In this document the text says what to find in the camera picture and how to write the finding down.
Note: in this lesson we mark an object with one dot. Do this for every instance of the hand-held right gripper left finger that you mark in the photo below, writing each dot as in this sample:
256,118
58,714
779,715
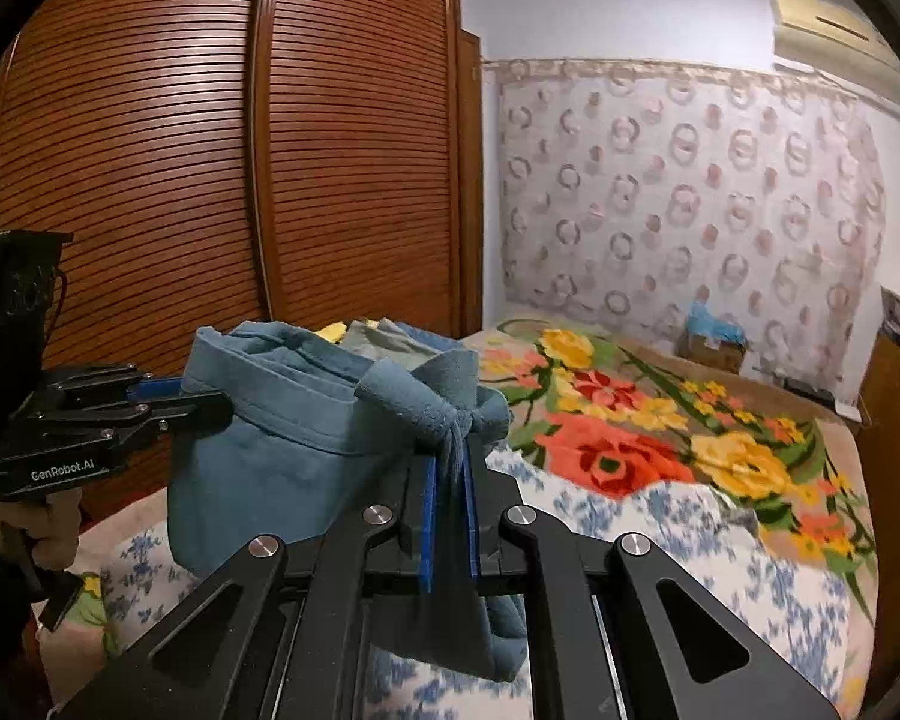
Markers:
427,525

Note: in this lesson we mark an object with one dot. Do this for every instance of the grey-green folded cloth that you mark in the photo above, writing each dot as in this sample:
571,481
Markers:
375,345

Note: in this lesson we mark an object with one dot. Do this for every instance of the teal pants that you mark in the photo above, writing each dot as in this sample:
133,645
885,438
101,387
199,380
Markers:
270,450

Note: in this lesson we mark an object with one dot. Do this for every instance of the yellow folded cloth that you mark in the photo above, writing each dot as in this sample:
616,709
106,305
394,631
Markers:
331,331

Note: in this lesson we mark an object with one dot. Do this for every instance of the cardboard box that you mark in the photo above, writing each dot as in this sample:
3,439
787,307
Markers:
712,356

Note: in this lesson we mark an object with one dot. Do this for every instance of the folded blue jeans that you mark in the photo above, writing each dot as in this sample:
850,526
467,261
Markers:
435,341

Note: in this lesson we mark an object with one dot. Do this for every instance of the blue plastic bag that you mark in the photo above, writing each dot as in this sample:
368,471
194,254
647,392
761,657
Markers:
712,322

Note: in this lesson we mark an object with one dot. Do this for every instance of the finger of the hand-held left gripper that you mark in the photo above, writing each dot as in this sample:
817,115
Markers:
157,388
195,411

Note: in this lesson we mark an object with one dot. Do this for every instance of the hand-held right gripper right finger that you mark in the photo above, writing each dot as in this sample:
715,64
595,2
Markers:
471,532

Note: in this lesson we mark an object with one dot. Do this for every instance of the wooden sideboard cabinet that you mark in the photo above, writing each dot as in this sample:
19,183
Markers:
896,405

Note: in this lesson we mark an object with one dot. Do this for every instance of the person's left hand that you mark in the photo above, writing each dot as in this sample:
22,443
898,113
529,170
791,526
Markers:
45,525

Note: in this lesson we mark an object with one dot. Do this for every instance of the blue floral white bedsheet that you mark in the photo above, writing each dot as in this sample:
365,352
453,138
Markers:
720,577

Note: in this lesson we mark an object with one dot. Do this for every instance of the white air conditioner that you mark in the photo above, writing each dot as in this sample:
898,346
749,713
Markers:
832,34

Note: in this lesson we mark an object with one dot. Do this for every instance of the brown slatted wooden wardrobe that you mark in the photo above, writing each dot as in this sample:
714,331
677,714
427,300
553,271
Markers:
157,165

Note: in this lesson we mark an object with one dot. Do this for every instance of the colourful flower blanket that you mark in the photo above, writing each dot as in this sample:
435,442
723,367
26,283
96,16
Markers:
645,427

